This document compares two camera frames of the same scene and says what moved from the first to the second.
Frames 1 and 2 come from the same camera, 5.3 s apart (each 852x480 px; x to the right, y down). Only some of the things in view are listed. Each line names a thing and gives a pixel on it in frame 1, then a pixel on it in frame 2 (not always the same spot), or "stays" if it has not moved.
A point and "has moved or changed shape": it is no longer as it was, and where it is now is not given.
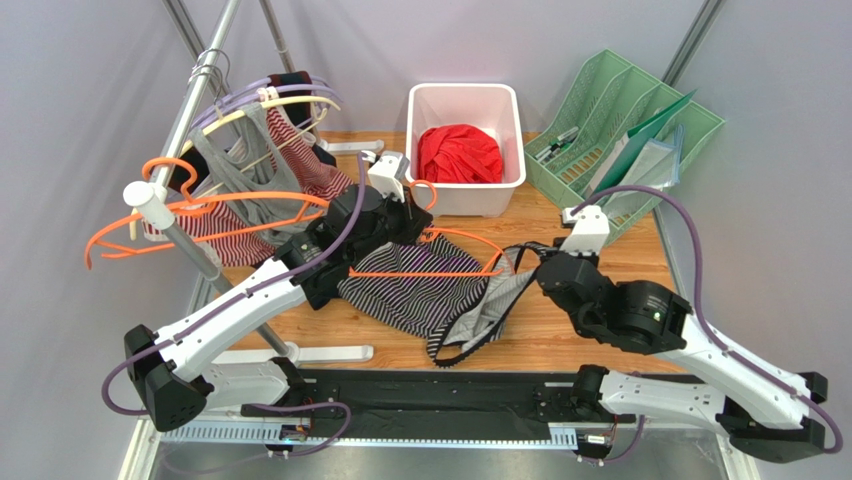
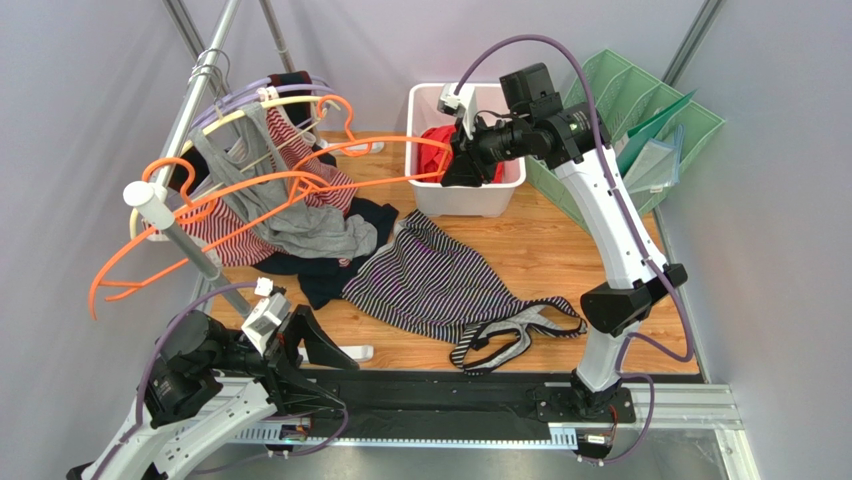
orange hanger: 436,234 to 351,143
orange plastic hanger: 186,199 to 205,246
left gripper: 413,218 to 293,385
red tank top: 459,153 stays
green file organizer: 618,127 stays
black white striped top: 422,288 has moved or changed shape
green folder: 631,143 stays
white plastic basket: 469,141 stays
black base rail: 525,400 stays
